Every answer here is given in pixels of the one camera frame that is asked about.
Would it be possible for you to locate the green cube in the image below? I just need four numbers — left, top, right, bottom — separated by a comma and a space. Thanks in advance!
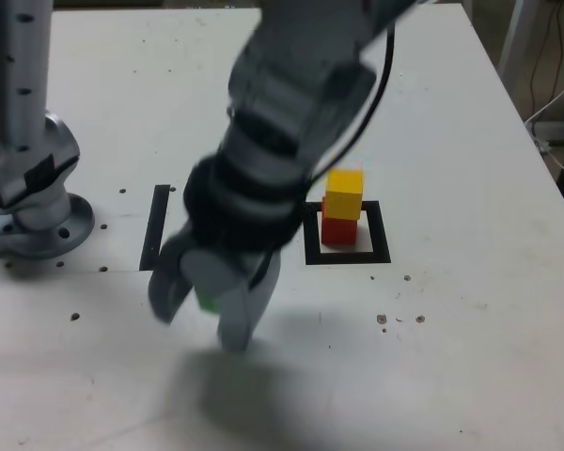
195, 288, 221, 314

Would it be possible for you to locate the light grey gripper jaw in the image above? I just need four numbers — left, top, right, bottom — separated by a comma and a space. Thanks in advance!
180, 247, 282, 353

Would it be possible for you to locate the yellow cube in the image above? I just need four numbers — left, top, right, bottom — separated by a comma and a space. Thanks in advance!
325, 167, 364, 221

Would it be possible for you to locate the white metal post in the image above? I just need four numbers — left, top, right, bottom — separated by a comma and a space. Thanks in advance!
497, 0, 540, 84

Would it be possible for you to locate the black tape square outline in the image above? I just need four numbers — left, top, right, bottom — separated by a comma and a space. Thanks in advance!
302, 200, 392, 267

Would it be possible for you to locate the black tape strip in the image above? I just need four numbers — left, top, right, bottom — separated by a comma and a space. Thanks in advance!
138, 184, 171, 272

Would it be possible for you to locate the red cube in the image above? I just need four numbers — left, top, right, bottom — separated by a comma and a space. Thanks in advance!
320, 199, 359, 246

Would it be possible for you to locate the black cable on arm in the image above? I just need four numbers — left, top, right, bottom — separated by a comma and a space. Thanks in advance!
303, 21, 399, 198

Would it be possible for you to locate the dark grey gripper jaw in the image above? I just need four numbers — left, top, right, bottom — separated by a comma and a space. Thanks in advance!
148, 225, 198, 326

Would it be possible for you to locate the white cable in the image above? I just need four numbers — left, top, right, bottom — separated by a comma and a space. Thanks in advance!
525, 69, 564, 176

